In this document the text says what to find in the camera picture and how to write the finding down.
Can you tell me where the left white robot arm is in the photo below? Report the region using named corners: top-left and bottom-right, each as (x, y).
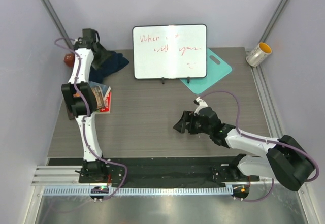
top-left (61, 28), bottom-right (109, 183)

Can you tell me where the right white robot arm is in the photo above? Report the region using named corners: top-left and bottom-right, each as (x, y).
top-left (173, 107), bottom-right (316, 191)

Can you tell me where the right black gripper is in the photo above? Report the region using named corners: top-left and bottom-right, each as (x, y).
top-left (174, 111), bottom-right (212, 135)

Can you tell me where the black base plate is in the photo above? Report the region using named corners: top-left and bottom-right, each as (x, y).
top-left (76, 157), bottom-right (259, 184)

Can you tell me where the white whiteboard with red writing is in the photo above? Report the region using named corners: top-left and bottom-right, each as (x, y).
top-left (132, 24), bottom-right (208, 80)

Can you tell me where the blue nineteen eighty-four book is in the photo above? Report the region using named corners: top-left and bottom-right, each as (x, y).
top-left (89, 81), bottom-right (108, 93)

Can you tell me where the aluminium rail frame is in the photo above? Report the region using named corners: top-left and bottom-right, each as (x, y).
top-left (31, 47), bottom-right (309, 197)

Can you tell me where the dark orange cover book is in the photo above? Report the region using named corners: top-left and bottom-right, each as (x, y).
top-left (61, 83), bottom-right (105, 117)

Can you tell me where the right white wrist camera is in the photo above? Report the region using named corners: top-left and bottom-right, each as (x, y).
top-left (193, 97), bottom-right (208, 115)

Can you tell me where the white mug yellow inside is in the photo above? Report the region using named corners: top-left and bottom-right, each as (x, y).
top-left (246, 42), bottom-right (272, 67)

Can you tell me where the red paperback book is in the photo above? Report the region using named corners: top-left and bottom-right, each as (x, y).
top-left (97, 86), bottom-right (112, 114)

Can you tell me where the red cube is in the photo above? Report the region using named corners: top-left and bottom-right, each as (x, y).
top-left (63, 53), bottom-right (75, 68)

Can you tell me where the dark blue t shirt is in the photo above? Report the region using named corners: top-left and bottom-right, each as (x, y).
top-left (89, 51), bottom-right (129, 83)

